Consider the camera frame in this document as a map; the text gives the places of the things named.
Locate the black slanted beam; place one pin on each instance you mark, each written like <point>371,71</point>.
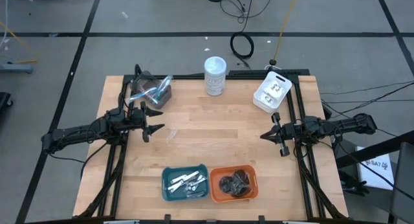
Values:
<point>372,151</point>

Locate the bagged blue toothbrush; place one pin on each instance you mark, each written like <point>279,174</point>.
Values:
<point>142,95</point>

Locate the small black table clamp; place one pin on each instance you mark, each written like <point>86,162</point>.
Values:
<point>261,218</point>
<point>167,217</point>

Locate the black wheeled object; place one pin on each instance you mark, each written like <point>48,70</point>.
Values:
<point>4,101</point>

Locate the white plastic bin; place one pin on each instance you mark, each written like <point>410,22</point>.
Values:
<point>257,101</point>

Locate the orange plastic bin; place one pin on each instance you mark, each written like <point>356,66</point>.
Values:
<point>213,185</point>

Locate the grey flat stand base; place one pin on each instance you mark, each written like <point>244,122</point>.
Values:
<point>16,68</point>

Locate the black aluminium table frame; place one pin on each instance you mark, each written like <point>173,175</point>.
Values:
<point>187,77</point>

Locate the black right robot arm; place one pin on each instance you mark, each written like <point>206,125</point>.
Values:
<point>339,125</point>

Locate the teal plastic bin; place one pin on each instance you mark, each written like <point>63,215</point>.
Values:
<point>164,185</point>

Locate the white printed box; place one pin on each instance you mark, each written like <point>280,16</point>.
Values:
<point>375,167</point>

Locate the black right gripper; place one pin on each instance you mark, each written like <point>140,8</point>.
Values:
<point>286,133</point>

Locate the black stand foot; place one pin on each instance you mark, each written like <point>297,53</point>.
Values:
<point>352,185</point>

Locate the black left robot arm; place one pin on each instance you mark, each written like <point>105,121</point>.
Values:
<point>81,133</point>

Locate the grey panel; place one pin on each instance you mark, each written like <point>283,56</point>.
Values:
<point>404,185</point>

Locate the bagged teal toothbrush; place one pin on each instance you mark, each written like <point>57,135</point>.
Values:
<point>159,94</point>

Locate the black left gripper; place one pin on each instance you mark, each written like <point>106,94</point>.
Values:
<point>145,121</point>

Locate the bagged silver grooming tool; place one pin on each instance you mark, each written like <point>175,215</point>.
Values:
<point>195,183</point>
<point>195,194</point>
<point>176,187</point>
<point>182,178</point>

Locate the small clear plastic bag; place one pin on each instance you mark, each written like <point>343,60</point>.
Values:
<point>171,135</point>

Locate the white wipes canister green label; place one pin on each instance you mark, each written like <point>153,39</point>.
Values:
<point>215,75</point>

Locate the grey translucent plastic bin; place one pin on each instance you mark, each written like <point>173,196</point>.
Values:
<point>163,99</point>

